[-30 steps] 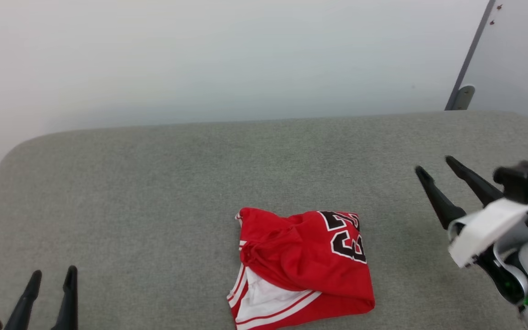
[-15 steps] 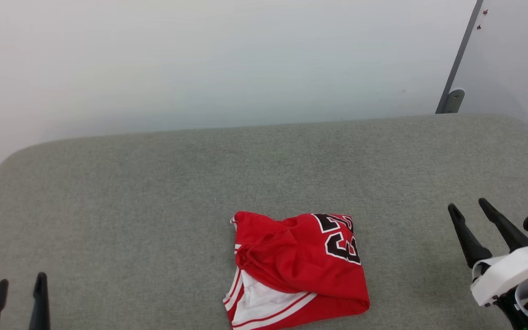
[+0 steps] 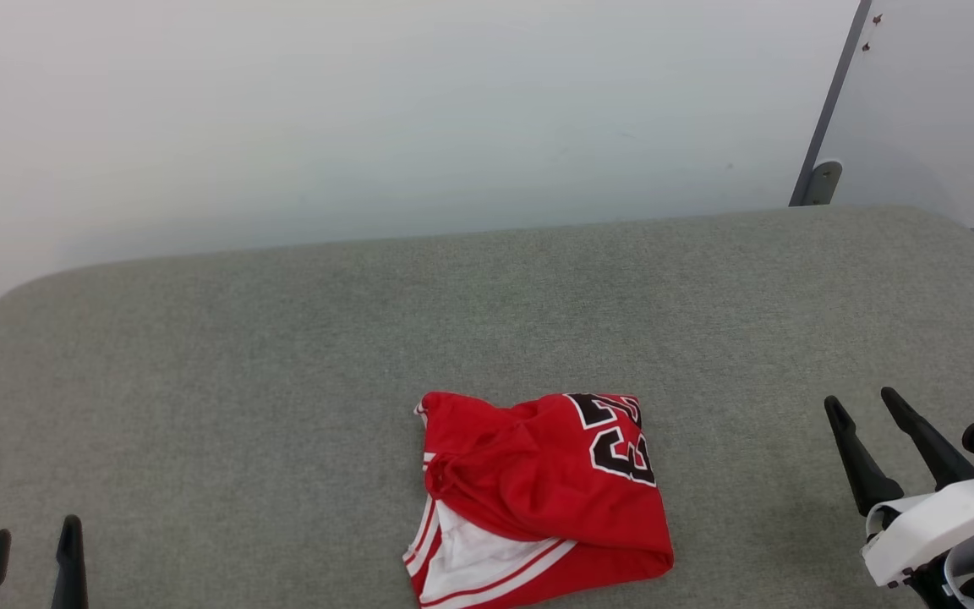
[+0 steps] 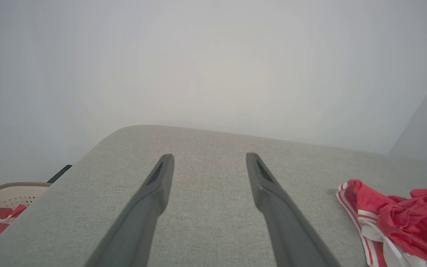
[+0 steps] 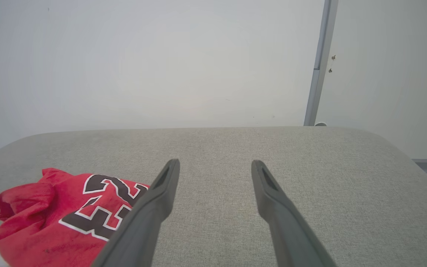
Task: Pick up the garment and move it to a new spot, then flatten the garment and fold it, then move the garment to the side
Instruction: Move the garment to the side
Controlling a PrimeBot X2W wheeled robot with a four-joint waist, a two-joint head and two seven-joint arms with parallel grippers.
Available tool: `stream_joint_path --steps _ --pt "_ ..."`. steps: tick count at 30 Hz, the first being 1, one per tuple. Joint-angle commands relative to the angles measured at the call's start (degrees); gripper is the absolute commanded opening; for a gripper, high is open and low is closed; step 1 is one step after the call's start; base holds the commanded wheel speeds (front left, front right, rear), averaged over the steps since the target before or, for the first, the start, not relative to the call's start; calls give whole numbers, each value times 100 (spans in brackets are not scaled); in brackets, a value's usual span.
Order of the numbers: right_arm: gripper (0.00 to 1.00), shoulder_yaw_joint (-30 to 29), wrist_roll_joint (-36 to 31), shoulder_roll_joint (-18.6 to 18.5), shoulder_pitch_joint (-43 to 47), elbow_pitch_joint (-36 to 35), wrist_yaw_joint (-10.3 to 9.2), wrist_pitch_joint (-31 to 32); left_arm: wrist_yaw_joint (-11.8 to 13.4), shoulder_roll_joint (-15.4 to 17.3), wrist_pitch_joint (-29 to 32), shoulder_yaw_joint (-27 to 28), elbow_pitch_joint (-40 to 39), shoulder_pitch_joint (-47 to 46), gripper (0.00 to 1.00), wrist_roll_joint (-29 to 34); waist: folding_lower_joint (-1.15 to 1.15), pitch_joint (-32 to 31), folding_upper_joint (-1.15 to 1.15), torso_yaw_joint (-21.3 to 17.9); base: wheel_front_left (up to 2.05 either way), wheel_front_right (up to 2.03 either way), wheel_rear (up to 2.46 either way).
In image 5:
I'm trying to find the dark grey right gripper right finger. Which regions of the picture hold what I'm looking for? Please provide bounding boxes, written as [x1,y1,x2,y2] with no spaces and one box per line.
[251,159,337,267]

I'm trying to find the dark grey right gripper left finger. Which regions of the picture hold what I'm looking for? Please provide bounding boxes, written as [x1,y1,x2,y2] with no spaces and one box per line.
[91,159,181,267]

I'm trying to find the red basketball jersey white sleeves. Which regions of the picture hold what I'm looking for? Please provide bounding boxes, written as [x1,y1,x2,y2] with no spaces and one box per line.
[0,168,150,267]

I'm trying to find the grey metal bracket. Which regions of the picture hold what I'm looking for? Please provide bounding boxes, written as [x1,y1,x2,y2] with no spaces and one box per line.
[304,0,340,126]

